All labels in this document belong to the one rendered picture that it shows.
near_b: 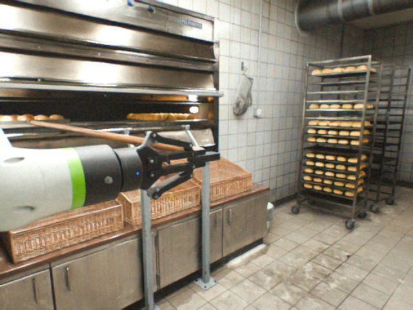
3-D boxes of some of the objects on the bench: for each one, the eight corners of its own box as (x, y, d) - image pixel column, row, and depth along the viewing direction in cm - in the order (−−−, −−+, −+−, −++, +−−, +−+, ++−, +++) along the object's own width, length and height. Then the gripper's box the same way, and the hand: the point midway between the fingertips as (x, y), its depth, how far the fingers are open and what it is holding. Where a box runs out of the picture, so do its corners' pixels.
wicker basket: (99, 206, 203) (97, 170, 198) (164, 191, 241) (163, 160, 236) (132, 227, 168) (130, 183, 163) (201, 205, 206) (201, 169, 201)
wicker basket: (-3, 232, 164) (-11, 186, 158) (93, 208, 202) (90, 170, 196) (12, 265, 129) (4, 208, 124) (125, 228, 167) (122, 185, 162)
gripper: (100, 131, 48) (204, 125, 63) (105, 203, 50) (204, 180, 66) (119, 134, 42) (228, 126, 58) (124, 215, 45) (227, 186, 60)
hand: (204, 157), depth 59 cm, fingers closed
